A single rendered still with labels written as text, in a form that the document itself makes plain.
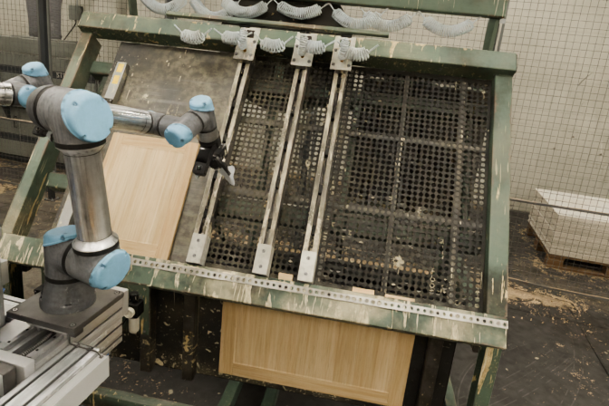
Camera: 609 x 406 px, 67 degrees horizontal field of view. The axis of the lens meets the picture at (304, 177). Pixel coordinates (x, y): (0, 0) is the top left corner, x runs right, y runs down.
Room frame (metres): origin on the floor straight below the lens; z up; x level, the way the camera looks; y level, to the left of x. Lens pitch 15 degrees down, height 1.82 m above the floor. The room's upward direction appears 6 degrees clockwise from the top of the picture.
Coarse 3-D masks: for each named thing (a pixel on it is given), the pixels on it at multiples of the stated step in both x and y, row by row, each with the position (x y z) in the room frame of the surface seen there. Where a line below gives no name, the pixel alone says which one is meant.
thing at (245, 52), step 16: (240, 32) 2.25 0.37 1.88; (256, 32) 2.39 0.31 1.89; (240, 48) 2.26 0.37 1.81; (240, 64) 2.32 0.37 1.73; (240, 80) 2.32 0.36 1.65; (240, 96) 2.22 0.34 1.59; (240, 112) 2.22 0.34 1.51; (224, 128) 2.12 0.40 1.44; (224, 160) 2.02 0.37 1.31; (208, 176) 1.98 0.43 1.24; (208, 192) 1.94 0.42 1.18; (208, 208) 1.89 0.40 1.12; (208, 224) 1.85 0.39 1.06; (192, 240) 1.81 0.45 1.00; (208, 240) 1.85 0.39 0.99; (192, 256) 1.77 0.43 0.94
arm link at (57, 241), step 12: (60, 228) 1.22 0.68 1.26; (72, 228) 1.21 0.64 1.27; (48, 240) 1.15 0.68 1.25; (60, 240) 1.15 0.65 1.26; (72, 240) 1.16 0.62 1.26; (48, 252) 1.15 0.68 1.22; (60, 252) 1.14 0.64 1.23; (48, 264) 1.15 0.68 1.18; (60, 264) 1.13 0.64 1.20; (48, 276) 1.16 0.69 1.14; (60, 276) 1.15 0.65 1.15
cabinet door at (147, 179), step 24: (120, 144) 2.16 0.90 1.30; (144, 144) 2.15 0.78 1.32; (168, 144) 2.14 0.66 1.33; (192, 144) 2.14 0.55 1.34; (120, 168) 2.09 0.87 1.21; (144, 168) 2.08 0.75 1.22; (168, 168) 2.07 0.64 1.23; (192, 168) 2.07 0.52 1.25; (120, 192) 2.01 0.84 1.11; (144, 192) 2.01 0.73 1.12; (168, 192) 2.00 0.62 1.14; (120, 216) 1.95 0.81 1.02; (144, 216) 1.94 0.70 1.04; (168, 216) 1.93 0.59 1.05; (120, 240) 1.88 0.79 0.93; (144, 240) 1.87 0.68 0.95; (168, 240) 1.87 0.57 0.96
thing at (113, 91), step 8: (128, 64) 2.42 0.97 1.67; (120, 72) 2.37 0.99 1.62; (112, 80) 2.35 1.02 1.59; (120, 80) 2.35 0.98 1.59; (112, 88) 2.32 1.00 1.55; (120, 88) 2.34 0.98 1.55; (112, 96) 2.29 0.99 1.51; (64, 208) 1.95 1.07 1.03; (64, 216) 1.93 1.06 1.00; (72, 216) 1.94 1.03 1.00; (64, 224) 1.91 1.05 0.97; (72, 224) 1.94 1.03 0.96
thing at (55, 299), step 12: (48, 288) 1.15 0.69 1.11; (60, 288) 1.15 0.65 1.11; (72, 288) 1.16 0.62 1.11; (84, 288) 1.19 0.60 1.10; (48, 300) 1.14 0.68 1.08; (60, 300) 1.14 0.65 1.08; (72, 300) 1.16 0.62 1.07; (84, 300) 1.17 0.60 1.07; (48, 312) 1.13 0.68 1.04; (60, 312) 1.13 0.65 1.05; (72, 312) 1.15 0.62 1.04
